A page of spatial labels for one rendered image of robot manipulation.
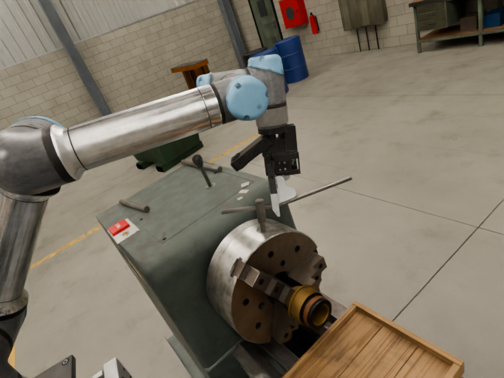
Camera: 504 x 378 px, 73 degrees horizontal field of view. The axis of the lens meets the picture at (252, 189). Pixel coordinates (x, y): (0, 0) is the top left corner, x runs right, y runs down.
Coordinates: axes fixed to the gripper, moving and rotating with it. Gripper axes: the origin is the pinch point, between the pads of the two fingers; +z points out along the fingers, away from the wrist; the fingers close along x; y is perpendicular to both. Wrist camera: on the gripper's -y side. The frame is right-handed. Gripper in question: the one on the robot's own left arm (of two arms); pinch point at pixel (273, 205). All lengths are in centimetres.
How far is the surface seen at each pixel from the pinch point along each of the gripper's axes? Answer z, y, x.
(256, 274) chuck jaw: 11.9, -6.3, -11.3
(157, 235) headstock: 9.1, -34.8, 10.3
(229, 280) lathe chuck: 13.9, -13.1, -9.4
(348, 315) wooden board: 36.5, 17.3, -0.6
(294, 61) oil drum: -31, 100, 703
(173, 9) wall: -222, -196, 1052
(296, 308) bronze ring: 20.5, 2.0, -14.4
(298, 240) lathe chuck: 11.3, 5.5, 0.9
